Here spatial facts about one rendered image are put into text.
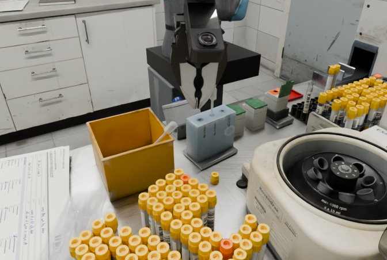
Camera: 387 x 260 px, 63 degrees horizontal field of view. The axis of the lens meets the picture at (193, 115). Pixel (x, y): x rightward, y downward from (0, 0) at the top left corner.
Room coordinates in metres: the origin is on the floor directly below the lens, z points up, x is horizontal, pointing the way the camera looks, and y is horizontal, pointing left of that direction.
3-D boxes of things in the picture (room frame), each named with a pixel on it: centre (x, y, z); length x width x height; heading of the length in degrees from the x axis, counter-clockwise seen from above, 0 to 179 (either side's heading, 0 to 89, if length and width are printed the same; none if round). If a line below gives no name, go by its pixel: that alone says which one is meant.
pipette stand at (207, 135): (0.55, -0.04, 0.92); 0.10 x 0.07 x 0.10; 126
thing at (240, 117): (0.63, -0.09, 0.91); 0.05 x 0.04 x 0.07; 29
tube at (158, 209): (0.29, 0.05, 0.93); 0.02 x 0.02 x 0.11
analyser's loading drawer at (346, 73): (0.89, -0.46, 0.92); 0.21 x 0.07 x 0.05; 119
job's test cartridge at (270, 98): (0.70, -0.21, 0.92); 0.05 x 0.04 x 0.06; 31
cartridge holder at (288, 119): (0.70, -0.21, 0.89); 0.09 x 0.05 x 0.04; 32
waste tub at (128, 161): (0.49, 0.12, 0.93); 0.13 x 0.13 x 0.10; 27
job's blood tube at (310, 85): (0.69, -0.29, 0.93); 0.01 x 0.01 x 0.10
